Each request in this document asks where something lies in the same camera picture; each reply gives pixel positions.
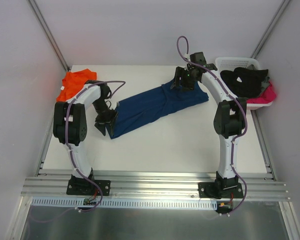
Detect navy blue t-shirt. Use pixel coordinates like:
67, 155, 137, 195
108, 80, 209, 139

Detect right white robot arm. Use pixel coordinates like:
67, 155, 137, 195
172, 52, 247, 200

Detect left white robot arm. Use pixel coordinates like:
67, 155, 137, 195
52, 80, 118, 196

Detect white plastic laundry basket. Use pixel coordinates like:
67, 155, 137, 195
215, 57, 277, 110

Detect orange folded t-shirt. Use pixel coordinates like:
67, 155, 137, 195
56, 69, 98, 102

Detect black t-shirt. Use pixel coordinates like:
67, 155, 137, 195
220, 67, 269, 99

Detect pink t-shirt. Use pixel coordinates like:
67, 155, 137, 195
246, 82, 277, 105

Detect right corner aluminium profile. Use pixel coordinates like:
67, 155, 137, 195
250, 0, 293, 59

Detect corner aluminium profile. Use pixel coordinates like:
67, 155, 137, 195
26, 0, 71, 72
250, 0, 293, 59

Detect left corner aluminium profile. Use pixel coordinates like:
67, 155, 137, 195
26, 0, 71, 72

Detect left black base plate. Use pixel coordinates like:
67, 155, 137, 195
66, 178, 111, 196

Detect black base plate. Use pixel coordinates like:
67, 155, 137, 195
66, 178, 111, 196
198, 182, 244, 200

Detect white slotted cable duct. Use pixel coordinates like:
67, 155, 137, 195
31, 197, 217, 210

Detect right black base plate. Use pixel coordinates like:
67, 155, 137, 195
198, 182, 244, 200

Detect aluminium mounting rail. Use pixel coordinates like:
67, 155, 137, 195
21, 169, 292, 202

